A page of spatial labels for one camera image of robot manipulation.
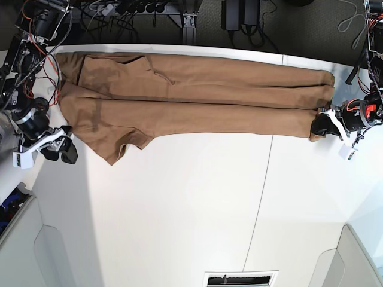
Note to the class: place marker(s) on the aluminium frame post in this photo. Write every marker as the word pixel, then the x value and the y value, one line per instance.
pixel 186 19

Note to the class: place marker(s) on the black power adapter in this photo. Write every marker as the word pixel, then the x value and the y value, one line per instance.
pixel 251 12
pixel 230 15

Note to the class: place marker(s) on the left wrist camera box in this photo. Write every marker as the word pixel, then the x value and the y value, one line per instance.
pixel 347 152

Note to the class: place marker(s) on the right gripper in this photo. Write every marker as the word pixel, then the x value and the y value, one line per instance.
pixel 37 135

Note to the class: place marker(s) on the brown t-shirt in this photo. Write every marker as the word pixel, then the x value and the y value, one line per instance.
pixel 113 100

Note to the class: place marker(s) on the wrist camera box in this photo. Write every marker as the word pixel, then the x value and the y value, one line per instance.
pixel 347 152
pixel 23 160

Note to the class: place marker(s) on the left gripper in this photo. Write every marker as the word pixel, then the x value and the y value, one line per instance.
pixel 350 121

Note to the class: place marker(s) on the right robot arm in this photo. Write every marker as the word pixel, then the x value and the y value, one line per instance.
pixel 38 24

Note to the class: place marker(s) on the black power adapter left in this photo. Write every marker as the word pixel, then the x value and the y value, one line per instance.
pixel 230 15

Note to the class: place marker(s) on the black power adapter right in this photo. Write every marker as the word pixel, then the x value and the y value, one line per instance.
pixel 251 12

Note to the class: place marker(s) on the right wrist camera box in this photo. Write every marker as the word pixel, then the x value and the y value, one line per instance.
pixel 23 160

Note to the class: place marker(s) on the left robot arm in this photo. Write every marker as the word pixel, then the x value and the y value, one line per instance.
pixel 368 67

